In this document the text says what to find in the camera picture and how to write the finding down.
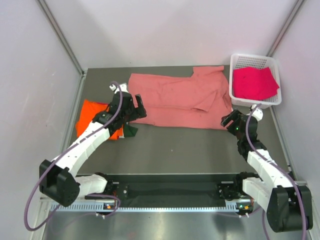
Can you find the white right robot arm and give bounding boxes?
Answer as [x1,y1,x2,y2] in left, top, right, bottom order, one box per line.
[220,105,313,236]

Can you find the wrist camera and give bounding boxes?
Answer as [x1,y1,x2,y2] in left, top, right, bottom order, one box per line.
[109,82,129,94]
[249,104,264,122]

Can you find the salmon pink t shirt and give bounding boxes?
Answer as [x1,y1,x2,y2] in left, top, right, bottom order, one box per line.
[128,65,232,130]

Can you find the white plastic laundry basket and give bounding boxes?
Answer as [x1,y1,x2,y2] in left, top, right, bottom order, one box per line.
[229,53,282,109]

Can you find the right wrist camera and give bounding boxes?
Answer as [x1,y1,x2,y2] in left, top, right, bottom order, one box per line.
[249,104,264,122]

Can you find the orange folded t shirt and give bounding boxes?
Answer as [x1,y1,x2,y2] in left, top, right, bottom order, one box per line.
[75,99,108,137]

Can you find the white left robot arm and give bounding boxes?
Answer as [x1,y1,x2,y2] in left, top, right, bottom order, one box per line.
[39,92,147,207]

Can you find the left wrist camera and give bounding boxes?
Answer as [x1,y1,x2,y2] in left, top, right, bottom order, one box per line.
[109,82,129,94]

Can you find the green folded t shirt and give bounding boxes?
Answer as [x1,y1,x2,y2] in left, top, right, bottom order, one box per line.
[123,123,138,138]

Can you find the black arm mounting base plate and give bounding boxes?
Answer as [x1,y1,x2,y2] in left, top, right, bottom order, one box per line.
[99,173,254,207]

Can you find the magenta t shirt in basket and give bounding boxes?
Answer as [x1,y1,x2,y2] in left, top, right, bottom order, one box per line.
[232,67,280,101]

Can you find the grey slotted cable duct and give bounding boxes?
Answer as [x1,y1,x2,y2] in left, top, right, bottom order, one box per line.
[50,200,254,213]

